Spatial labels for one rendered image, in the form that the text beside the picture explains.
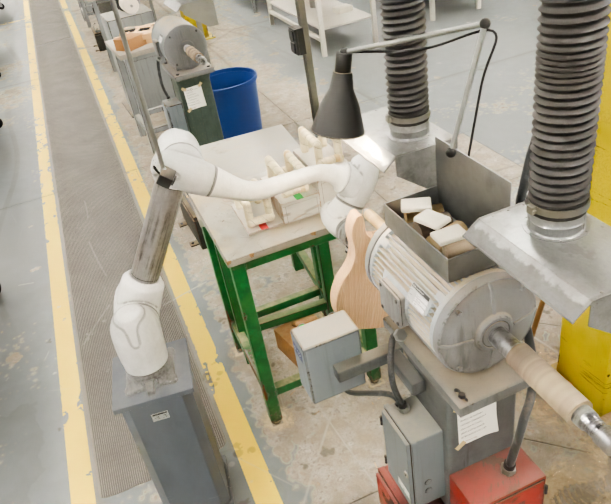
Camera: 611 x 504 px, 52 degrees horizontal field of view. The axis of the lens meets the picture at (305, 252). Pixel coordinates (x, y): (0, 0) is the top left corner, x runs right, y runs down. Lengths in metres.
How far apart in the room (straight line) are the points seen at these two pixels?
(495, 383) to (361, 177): 0.86
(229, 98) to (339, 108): 3.29
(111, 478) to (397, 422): 1.66
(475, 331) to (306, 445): 1.59
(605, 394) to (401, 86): 1.73
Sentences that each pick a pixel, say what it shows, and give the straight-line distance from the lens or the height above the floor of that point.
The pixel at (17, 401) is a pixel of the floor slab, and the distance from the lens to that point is 3.64.
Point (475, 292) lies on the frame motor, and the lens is 1.36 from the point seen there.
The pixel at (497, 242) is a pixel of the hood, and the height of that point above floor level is 1.53.
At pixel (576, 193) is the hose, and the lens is 1.17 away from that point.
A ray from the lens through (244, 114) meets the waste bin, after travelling 4.90.
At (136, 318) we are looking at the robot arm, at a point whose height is 0.97.
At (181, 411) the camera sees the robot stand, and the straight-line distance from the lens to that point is 2.31.
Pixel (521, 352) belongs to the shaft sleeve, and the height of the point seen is 1.28.
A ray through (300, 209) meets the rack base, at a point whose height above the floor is 0.97.
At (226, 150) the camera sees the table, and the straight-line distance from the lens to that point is 3.30.
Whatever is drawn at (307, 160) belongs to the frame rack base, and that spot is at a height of 1.10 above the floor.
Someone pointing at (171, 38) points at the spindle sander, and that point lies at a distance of 3.87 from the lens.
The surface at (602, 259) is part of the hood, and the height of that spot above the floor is 1.54.
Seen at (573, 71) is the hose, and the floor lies 1.85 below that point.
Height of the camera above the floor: 2.21
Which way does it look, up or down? 34 degrees down
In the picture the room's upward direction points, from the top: 10 degrees counter-clockwise
